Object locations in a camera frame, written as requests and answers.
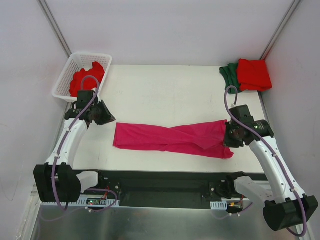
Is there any left white cable duct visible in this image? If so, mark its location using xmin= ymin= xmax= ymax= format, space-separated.
xmin=41 ymin=196 xmax=120 ymax=207

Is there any white cable duct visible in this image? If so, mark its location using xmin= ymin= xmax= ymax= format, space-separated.
xmin=41 ymin=196 xmax=120 ymax=207
xmin=210 ymin=200 xmax=228 ymax=211

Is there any right white cable duct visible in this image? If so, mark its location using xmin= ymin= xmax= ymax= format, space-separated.
xmin=210 ymin=200 xmax=228 ymax=211

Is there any pink t shirt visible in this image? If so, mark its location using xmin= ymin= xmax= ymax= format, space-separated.
xmin=113 ymin=120 xmax=234 ymax=159

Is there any folded green t shirt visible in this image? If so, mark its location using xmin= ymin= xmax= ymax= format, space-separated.
xmin=219 ymin=63 xmax=241 ymax=93

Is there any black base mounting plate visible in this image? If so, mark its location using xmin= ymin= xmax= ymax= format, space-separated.
xmin=74 ymin=169 xmax=268 ymax=208

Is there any red t shirt in basket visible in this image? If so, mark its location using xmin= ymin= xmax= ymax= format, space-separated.
xmin=69 ymin=61 xmax=105 ymax=97

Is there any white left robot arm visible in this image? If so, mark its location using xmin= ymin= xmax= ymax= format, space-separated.
xmin=33 ymin=90 xmax=116 ymax=203

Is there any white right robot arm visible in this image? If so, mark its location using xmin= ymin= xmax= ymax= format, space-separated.
xmin=223 ymin=105 xmax=319 ymax=237

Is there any folded red t shirt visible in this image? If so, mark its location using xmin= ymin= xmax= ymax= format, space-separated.
xmin=236 ymin=58 xmax=272 ymax=92

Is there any left aluminium frame post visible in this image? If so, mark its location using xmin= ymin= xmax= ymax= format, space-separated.
xmin=37 ymin=0 xmax=72 ymax=58

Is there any white perforated plastic basket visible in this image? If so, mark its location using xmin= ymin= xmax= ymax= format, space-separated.
xmin=51 ymin=51 xmax=113 ymax=103

